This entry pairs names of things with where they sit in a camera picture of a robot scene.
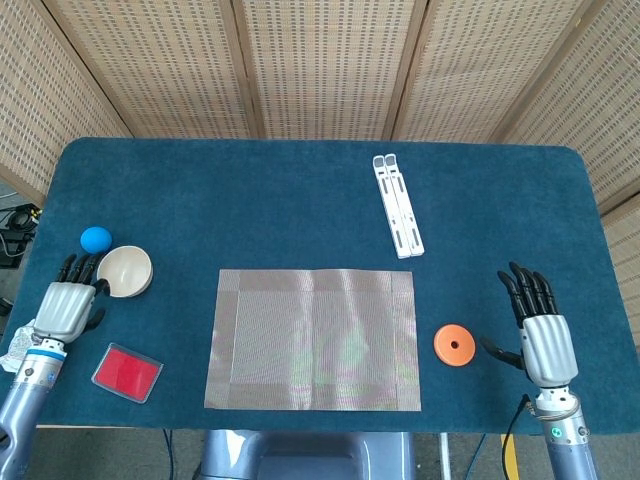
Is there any blue carpet table cover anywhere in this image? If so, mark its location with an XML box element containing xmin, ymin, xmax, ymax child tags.
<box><xmin>0</xmin><ymin>137</ymin><xmax>640</xmax><ymax>435</ymax></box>

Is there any orange disc with hole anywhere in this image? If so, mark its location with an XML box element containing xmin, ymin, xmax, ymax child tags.
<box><xmin>432</xmin><ymin>323</ymin><xmax>478</xmax><ymax>368</ymax></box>

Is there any blue floor cable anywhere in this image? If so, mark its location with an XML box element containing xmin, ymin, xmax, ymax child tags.
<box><xmin>162</xmin><ymin>429</ymin><xmax>177</xmax><ymax>480</ymax></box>
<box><xmin>467</xmin><ymin>433</ymin><xmax>489</xmax><ymax>480</ymax></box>

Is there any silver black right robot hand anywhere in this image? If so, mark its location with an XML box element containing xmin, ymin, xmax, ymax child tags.
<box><xmin>479</xmin><ymin>261</ymin><xmax>580</xmax><ymax>389</ymax></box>

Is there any woven bamboo folding screen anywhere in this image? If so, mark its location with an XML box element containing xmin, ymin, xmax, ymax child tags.
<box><xmin>0</xmin><ymin>0</ymin><xmax>640</xmax><ymax>346</ymax></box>

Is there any beige woven placemat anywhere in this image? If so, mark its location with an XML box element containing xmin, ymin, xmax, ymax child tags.
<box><xmin>203</xmin><ymin>268</ymin><xmax>423</xmax><ymax>412</ymax></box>

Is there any crumpled white spout pouch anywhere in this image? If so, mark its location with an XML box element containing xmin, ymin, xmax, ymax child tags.
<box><xmin>0</xmin><ymin>322</ymin><xmax>39</xmax><ymax>372</ymax></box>

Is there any cream white bowl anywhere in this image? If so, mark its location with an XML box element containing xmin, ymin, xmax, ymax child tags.
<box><xmin>96</xmin><ymin>245</ymin><xmax>154</xmax><ymax>299</ymax></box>

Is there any blue-grey robot torso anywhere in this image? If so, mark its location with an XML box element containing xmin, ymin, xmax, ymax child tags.
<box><xmin>192</xmin><ymin>429</ymin><xmax>416</xmax><ymax>480</ymax></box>

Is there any black equipment on floor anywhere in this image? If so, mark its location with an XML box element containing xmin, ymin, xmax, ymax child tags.
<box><xmin>0</xmin><ymin>202</ymin><xmax>44</xmax><ymax>269</ymax></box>

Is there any red pad in clear case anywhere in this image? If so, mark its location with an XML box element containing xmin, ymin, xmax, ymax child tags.
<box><xmin>91</xmin><ymin>341</ymin><xmax>165</xmax><ymax>404</ymax></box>

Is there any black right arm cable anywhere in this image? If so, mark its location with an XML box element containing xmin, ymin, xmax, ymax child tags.
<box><xmin>500</xmin><ymin>394</ymin><xmax>534</xmax><ymax>480</ymax></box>

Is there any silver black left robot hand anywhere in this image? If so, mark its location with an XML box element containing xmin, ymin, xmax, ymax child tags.
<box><xmin>33</xmin><ymin>253</ymin><xmax>111</xmax><ymax>345</ymax></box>

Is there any blue ball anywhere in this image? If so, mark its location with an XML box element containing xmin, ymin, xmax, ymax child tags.
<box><xmin>79</xmin><ymin>225</ymin><xmax>113</xmax><ymax>256</ymax></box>

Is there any white folding stand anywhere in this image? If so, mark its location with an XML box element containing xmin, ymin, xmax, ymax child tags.
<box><xmin>372</xmin><ymin>152</ymin><xmax>426</xmax><ymax>260</ymax></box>

